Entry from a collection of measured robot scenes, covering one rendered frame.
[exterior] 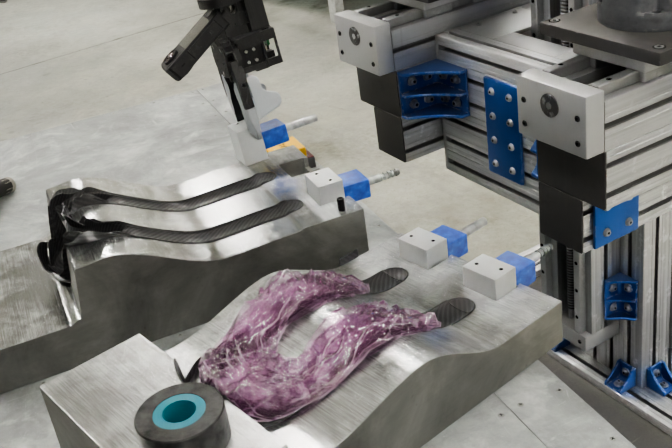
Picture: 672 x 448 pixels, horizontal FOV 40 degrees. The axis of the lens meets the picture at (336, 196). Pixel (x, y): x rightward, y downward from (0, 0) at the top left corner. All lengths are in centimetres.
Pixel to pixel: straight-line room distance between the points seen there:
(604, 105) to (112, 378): 71
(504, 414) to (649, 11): 60
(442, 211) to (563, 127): 180
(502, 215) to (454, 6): 139
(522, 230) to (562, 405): 193
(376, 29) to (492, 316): 70
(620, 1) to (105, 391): 83
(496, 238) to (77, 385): 206
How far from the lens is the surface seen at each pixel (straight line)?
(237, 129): 137
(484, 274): 108
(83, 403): 95
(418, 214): 306
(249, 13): 134
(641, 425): 190
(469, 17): 173
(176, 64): 133
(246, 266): 119
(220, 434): 84
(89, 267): 114
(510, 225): 296
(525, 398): 103
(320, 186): 124
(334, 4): 516
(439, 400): 97
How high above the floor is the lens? 146
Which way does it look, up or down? 27 degrees down
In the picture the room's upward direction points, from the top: 8 degrees counter-clockwise
